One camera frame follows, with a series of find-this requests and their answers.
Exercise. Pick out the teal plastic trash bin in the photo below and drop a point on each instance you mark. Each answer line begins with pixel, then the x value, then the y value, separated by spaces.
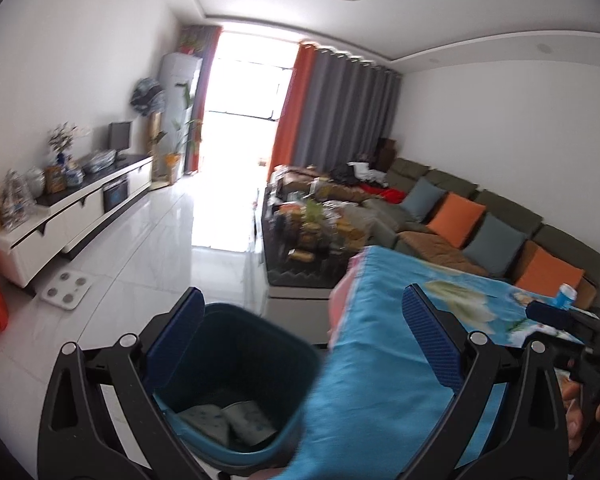
pixel 240 350

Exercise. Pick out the red cloth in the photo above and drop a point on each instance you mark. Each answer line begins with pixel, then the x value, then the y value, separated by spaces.
pixel 380 192

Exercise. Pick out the blue floral tablecloth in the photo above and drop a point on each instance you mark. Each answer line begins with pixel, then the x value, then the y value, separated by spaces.
pixel 380 385

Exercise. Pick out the orange cushion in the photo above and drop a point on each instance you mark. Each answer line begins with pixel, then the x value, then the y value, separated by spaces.
pixel 547 272
pixel 455 220

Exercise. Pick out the wide orange and grey curtain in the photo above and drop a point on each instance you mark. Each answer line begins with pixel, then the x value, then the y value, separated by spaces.
pixel 340 110

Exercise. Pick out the white cloth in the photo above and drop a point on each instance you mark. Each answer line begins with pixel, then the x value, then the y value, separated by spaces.
pixel 375 175

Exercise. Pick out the grey-blue cushion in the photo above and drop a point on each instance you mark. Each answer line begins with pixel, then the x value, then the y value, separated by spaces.
pixel 495 242
pixel 420 199

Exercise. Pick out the black monitor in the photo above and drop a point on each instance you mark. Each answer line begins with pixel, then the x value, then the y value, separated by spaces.
pixel 120 136

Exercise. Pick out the black clothes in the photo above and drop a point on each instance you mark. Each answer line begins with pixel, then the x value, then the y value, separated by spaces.
pixel 350 172

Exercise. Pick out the brown cardboard boxes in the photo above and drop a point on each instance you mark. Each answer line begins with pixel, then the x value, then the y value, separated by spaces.
pixel 387 152

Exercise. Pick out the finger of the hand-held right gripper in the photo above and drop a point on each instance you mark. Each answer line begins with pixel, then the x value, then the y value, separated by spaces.
pixel 545 312

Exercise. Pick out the grey-green paper scrap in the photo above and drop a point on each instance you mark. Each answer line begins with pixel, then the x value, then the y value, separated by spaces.
pixel 252 420
pixel 202 422

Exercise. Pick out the tall leafy potted plant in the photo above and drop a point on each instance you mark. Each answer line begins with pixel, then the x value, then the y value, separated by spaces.
pixel 186 127

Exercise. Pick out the dark glass coffee table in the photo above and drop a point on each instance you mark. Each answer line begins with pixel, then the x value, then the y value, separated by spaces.
pixel 300 280

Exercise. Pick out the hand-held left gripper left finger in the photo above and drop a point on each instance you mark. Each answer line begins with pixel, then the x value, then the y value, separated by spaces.
pixel 177 331

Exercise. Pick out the white and black TV cabinet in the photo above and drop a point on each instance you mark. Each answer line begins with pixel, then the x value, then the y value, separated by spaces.
pixel 80 210

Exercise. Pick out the white standing air conditioner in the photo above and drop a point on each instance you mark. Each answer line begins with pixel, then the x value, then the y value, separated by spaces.
pixel 177 85

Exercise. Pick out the olive green sofa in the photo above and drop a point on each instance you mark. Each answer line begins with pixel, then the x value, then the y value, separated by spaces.
pixel 450 182

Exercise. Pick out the blue paper cup white lid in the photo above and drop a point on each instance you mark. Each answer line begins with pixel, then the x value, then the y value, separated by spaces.
pixel 565 296

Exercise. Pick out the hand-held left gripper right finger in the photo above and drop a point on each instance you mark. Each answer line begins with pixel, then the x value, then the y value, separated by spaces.
pixel 430 335

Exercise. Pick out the flower vase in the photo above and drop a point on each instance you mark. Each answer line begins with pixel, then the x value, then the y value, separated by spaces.
pixel 62 140

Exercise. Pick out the small potted plant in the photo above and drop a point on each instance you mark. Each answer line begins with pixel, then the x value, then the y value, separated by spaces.
pixel 190 42

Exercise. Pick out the wrapped gift basket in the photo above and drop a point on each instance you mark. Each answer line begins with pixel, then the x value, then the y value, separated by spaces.
pixel 17 195

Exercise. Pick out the fan with blue cover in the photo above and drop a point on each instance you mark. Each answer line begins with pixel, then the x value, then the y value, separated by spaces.
pixel 147 95

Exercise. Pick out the clear plastic bag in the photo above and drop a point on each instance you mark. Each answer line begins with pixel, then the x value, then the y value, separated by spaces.
pixel 97 162

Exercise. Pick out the white bathroom scale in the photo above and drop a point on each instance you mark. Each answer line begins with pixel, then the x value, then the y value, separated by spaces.
pixel 65 287

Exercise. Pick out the bright balcony window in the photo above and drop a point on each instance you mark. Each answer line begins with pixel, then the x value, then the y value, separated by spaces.
pixel 245 100

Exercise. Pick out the person's right hand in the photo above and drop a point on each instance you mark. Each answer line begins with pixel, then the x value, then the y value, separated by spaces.
pixel 576 425

